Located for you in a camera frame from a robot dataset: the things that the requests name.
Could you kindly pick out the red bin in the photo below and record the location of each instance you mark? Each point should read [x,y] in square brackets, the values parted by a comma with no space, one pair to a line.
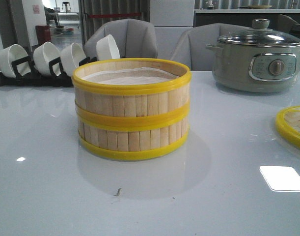
[43,34]

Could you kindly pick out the grey chair left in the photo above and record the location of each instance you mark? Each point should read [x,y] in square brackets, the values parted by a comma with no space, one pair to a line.
[134,38]

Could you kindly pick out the black bowl rack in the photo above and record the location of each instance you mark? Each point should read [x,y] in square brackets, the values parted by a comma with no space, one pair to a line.
[57,78]

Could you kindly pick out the white cabinet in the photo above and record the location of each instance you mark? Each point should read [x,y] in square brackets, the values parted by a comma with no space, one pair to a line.
[170,19]

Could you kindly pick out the white bowl far left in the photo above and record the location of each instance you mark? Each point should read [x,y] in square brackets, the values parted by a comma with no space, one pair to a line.
[7,56]

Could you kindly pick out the grey chair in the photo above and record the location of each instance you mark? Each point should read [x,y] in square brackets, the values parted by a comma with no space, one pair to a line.
[191,47]
[134,38]

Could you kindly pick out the woven bamboo steamer lid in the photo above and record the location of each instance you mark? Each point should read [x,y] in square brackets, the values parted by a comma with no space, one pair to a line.
[287,123]

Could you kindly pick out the glass pot lid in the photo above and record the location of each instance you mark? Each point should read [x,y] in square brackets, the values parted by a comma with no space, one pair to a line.
[260,35]

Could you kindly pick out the yellow plate on shelf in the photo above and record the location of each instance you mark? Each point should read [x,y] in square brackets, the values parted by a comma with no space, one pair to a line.
[260,7]

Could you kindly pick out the white bowl right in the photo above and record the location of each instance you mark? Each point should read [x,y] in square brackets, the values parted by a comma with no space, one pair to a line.
[106,48]

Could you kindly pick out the grey-green electric cooking pot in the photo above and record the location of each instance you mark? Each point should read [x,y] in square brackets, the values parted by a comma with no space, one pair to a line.
[254,68]

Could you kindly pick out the white bowl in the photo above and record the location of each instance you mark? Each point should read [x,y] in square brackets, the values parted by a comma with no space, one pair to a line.
[71,57]
[7,56]
[106,48]
[43,55]

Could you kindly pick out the grey chair right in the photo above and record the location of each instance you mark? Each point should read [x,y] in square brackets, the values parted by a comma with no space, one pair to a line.
[191,47]

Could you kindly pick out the bamboo steamer tray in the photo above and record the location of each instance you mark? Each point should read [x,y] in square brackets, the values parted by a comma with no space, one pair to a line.
[133,145]
[132,106]

